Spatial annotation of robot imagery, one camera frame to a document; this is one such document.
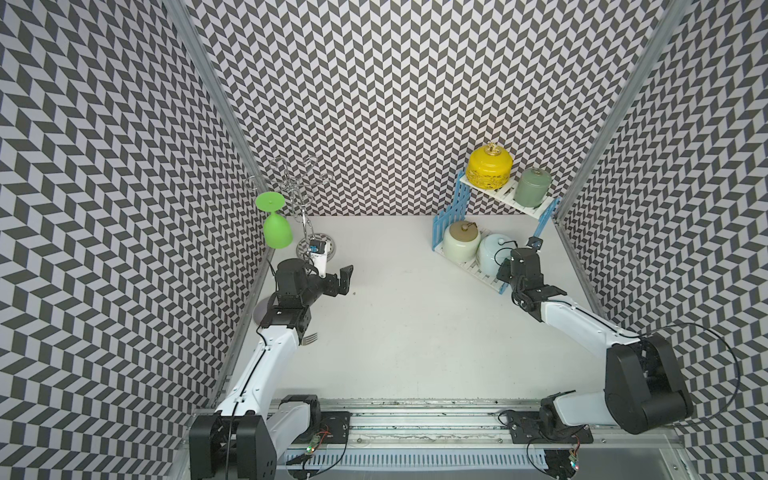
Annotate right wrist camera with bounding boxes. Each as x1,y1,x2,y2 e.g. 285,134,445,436
526,236,543,251

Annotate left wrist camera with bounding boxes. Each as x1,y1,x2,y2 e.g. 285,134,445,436
307,238,328,278

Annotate aluminium left corner post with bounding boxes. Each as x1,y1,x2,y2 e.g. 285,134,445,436
163,0,269,193

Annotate aluminium corner post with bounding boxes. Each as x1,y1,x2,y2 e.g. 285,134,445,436
163,0,269,193
554,0,692,223

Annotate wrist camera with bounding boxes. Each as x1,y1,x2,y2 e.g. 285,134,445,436
307,238,328,278
526,236,543,251

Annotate cream canister with tan lid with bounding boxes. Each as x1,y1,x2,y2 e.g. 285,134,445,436
443,220,481,263

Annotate green plastic wine glass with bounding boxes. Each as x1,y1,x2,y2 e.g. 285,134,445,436
255,191,293,249

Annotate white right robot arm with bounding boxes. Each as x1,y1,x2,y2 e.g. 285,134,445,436
497,246,694,440

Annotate yellow ceramic canister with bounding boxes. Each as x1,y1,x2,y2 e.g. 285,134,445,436
465,142,514,190

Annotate pale blue ceramic canister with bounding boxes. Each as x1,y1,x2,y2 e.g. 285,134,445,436
476,233,516,278

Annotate chrome wire glass rack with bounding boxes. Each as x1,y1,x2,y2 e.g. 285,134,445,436
266,161,336,265

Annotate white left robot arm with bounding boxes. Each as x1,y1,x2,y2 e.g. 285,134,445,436
188,258,354,479

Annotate blue white wooden shelf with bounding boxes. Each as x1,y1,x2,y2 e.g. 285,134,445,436
432,172,560,293

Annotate silver metal fork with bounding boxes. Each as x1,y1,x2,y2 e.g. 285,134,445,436
300,333,318,346

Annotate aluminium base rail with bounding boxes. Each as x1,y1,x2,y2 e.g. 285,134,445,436
276,399,699,479

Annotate lilac ceramic bowl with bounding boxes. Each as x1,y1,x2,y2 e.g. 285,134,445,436
252,297,273,328

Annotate aluminium right corner post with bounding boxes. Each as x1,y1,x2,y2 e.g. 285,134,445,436
554,0,692,223

